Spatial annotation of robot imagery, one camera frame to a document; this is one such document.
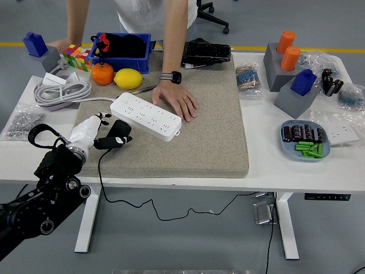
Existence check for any white wall socket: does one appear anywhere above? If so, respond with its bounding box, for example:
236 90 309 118
327 123 360 146

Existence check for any small white box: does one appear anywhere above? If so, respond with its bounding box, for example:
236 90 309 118
42 72 67 86

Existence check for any clear bag of blue parts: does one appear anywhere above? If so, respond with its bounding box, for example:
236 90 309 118
338 84 365 111

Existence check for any thin black plug cord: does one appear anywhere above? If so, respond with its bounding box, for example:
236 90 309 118
98 147 259 222

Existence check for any black wrist watch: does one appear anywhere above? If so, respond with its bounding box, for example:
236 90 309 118
160 71 183 85

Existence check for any grey-brown mat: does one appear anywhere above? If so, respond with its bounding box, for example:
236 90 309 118
62 51 250 179

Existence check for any grey power strip cable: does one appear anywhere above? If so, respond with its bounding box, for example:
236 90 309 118
34 58 118 108

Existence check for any clear bag of metal nuts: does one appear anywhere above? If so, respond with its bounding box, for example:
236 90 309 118
1 103 46 142

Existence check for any black glossy tray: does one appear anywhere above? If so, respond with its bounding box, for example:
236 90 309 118
181 41 232 67

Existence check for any orange cylinder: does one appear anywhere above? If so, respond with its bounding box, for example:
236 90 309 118
280 46 301 72
276 30 297 55

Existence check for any orange tangerine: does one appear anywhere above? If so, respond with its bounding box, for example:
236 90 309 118
91 62 115 86

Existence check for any blue plastic bin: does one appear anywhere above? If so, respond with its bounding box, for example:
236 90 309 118
87 32 153 74

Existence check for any person's right hand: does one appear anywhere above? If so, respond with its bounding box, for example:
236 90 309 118
47 38 82 54

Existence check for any grey block base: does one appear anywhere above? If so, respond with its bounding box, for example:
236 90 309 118
20 45 62 76
274 76 321 120

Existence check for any grey base with two holes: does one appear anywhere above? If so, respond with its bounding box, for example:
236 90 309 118
262 42 303 92

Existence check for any blue block with neck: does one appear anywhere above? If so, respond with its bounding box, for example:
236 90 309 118
22 31 48 58
290 68 318 96

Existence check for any black table control panel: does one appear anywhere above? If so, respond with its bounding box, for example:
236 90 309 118
303 193 351 202

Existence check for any clear bag of resistors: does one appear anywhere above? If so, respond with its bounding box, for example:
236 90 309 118
234 63 265 100

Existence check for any multicoloured puzzle cube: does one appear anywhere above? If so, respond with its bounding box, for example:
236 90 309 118
62 43 94 72

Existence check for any white table leg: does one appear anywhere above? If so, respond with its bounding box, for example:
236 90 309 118
275 192 300 260
74 185 102 253

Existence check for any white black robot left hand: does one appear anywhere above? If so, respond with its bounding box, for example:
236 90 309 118
67 112 133 152

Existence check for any yellow lemon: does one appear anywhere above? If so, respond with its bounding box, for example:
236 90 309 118
113 68 144 90

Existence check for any black cloth with red trim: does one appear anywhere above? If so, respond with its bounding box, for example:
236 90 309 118
90 33 148 65

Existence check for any person's left hand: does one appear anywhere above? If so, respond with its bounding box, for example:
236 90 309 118
152 82 200 123

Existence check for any blue-grey plate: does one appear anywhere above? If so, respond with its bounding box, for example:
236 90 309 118
279 119 331 163

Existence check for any clear bag around socket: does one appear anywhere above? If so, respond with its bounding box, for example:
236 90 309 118
309 110 365 149

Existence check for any black floor cable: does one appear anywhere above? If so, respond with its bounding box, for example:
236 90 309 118
265 192 279 274
14 184 29 200

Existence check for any person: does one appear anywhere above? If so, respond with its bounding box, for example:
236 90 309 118
112 0 199 51

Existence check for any dark pen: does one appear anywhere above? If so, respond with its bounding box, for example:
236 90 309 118
129 84 159 95

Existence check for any white power strip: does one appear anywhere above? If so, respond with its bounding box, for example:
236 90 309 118
109 91 183 142

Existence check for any crumpled clear plastic bag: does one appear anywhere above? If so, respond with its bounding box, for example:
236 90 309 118
298 51 343 83

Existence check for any black office chair base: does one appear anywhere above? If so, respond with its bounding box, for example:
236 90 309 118
196 0 230 35

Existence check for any black plug adapter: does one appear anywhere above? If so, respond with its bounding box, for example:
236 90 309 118
106 119 133 140

